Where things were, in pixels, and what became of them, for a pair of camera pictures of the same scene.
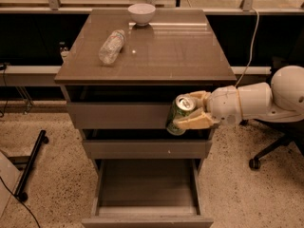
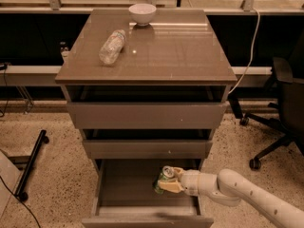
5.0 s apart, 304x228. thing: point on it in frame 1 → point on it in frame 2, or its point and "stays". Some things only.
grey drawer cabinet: (119, 80) stays
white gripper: (224, 104) → (189, 182)
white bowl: (142, 13) stays
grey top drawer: (123, 107) stays
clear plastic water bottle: (110, 48) stays
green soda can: (182, 105) → (167, 173)
